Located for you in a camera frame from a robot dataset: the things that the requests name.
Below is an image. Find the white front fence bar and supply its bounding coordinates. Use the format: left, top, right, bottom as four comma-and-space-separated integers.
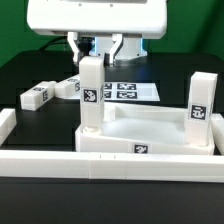
0, 150, 224, 183

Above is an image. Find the white left fence block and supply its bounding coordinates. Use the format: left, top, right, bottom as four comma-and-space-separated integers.
0, 108, 17, 146

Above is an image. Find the white desk top tray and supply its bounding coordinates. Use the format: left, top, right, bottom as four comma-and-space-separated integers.
75, 102, 215, 155

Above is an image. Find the black cable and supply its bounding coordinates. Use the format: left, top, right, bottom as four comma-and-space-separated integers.
39, 35, 69, 52

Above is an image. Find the white fence block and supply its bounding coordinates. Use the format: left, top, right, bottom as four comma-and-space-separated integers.
211, 114, 224, 156
0, 108, 17, 146

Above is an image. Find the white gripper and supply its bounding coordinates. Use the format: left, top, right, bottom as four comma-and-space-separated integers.
27, 0, 167, 65

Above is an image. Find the white marker sheet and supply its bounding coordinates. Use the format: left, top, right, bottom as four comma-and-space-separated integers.
104, 82, 160, 102

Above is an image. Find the white right fence block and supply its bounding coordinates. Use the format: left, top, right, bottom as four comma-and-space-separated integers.
211, 114, 224, 156

